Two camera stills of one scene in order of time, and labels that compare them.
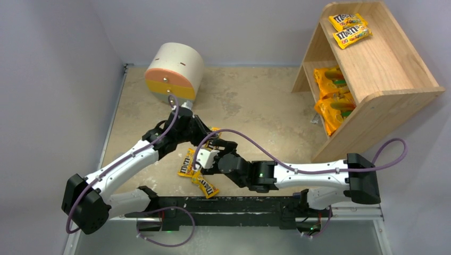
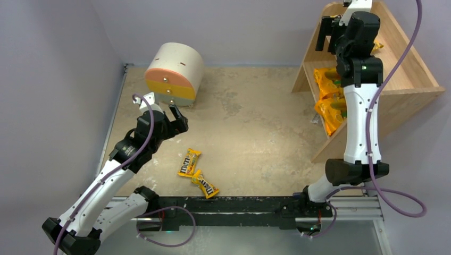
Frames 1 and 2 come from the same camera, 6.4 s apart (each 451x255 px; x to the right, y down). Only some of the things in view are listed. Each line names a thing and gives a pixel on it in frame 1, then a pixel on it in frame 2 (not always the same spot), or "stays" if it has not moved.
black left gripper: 197,127 → 168,124
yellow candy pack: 206,145 → 377,45
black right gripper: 218,147 → 329,26
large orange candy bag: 334,110 stays
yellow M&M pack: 187,166 stays
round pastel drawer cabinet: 176,71 stays
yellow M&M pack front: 209,189 stays
